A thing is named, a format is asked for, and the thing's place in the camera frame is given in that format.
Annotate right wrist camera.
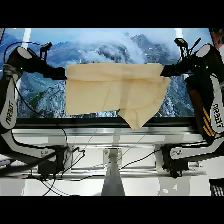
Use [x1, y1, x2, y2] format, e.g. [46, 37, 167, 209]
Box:
[174, 37, 202, 58]

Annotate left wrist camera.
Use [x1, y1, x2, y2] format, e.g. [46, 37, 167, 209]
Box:
[39, 41, 54, 62]

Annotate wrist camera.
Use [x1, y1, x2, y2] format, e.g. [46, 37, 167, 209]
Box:
[39, 41, 54, 62]
[174, 37, 202, 58]

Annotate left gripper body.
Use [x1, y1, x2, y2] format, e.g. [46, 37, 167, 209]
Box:
[39, 64, 68, 81]

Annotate beige garment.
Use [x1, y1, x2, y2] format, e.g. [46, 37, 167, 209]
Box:
[64, 62, 172, 131]

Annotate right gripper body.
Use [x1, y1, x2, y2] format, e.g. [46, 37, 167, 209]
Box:
[160, 63, 188, 78]

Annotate silver frame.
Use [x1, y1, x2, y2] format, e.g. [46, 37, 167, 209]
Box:
[0, 125, 224, 196]

